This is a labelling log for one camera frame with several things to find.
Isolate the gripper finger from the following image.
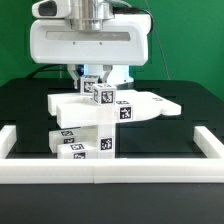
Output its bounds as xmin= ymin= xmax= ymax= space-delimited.
xmin=100 ymin=65 xmax=113 ymax=83
xmin=67 ymin=64 xmax=80 ymax=89

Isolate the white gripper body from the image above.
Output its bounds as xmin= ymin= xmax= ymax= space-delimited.
xmin=30 ymin=0 xmax=151 ymax=65

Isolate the white tagged cube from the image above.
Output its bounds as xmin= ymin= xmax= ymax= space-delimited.
xmin=80 ymin=75 xmax=99 ymax=95
xmin=92 ymin=83 xmax=116 ymax=106

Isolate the white chair back frame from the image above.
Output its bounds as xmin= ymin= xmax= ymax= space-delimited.
xmin=48 ymin=90 xmax=181 ymax=129

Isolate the white chair seat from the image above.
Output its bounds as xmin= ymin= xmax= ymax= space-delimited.
xmin=74 ymin=125 xmax=116 ymax=159

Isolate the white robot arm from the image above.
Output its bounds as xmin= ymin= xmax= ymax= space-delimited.
xmin=30 ymin=0 xmax=153 ymax=81

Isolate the white U-shaped fence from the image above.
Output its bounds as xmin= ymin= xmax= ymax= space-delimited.
xmin=0 ymin=125 xmax=224 ymax=184

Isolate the black cable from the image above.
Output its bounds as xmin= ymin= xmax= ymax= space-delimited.
xmin=26 ymin=64 xmax=71 ymax=80

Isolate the grey hose cable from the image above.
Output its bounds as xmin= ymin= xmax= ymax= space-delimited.
xmin=111 ymin=0 xmax=155 ymax=34

